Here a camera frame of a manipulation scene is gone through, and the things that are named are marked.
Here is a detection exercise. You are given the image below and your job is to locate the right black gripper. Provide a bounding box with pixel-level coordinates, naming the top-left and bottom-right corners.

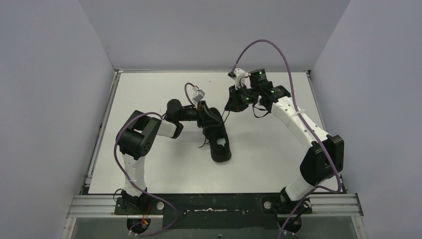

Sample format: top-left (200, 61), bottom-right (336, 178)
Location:
top-left (226, 83), bottom-right (259, 113)

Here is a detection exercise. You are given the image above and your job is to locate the black sneaker shoe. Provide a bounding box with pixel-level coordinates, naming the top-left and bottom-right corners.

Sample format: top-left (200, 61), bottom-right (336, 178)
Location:
top-left (203, 108), bottom-right (231, 163)

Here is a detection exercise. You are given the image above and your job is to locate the black shoelace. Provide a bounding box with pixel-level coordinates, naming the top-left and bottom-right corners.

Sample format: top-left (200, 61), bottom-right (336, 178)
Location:
top-left (197, 110), bottom-right (231, 150)

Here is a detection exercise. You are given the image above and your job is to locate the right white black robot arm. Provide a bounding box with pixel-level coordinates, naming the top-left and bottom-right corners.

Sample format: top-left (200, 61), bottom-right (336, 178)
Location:
top-left (224, 68), bottom-right (344, 213)

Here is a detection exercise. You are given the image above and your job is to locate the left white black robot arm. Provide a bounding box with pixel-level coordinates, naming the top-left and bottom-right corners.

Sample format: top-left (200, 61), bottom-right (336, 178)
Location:
top-left (116, 99), bottom-right (223, 213)

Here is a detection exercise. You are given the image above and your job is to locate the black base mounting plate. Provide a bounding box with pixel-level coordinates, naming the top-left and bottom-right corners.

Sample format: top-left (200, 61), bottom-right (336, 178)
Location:
top-left (114, 193), bottom-right (296, 234)

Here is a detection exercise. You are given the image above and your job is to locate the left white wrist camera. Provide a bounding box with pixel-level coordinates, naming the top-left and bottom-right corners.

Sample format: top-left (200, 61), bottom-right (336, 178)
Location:
top-left (192, 86), bottom-right (205, 107)

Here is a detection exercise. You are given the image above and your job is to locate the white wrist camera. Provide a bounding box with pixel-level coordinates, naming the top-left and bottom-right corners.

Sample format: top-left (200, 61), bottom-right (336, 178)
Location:
top-left (228, 68), bottom-right (249, 89)
top-left (192, 86), bottom-right (205, 107)

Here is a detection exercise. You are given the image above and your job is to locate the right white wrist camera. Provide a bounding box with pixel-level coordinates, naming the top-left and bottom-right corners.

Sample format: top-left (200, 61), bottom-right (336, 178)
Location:
top-left (228, 68), bottom-right (249, 89)

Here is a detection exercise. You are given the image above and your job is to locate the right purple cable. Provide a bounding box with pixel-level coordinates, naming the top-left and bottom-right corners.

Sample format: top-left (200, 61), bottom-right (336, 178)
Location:
top-left (229, 39), bottom-right (342, 239)

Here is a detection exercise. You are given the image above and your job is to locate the purple cable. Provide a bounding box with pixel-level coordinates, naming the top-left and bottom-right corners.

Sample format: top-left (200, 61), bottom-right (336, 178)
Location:
top-left (229, 39), bottom-right (342, 239)
top-left (113, 82), bottom-right (199, 238)

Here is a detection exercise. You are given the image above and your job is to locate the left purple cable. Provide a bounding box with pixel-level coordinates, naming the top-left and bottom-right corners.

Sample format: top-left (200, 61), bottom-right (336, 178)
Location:
top-left (113, 82), bottom-right (199, 238)

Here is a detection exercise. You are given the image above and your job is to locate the aluminium frame rail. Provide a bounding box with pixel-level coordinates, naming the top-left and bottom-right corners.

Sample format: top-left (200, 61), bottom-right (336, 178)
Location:
top-left (61, 193), bottom-right (368, 239)

